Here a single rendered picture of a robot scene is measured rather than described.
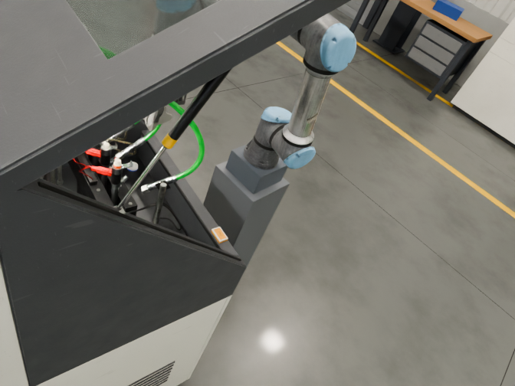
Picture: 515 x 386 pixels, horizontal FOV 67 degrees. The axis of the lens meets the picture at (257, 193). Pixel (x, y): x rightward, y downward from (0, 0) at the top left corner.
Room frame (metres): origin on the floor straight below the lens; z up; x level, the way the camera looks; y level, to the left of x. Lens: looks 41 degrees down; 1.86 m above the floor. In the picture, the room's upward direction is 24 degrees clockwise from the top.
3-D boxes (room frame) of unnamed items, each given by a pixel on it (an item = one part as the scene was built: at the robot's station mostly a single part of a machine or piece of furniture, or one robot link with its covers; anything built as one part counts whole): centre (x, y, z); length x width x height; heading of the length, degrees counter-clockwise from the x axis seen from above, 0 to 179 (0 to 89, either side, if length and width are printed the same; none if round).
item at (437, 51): (5.88, -1.08, 0.51); 1.60 x 0.70 x 1.03; 61
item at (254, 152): (1.31, 0.05, 0.95); 0.15 x 0.15 x 0.10
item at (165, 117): (0.80, 0.30, 1.26); 0.06 x 0.03 x 0.09; 142
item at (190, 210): (0.92, 0.23, 0.87); 0.62 x 0.04 x 0.16; 52
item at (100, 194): (0.80, 0.47, 0.91); 0.34 x 0.10 x 0.15; 52
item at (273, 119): (1.31, 0.04, 1.07); 0.13 x 0.12 x 0.14; 49
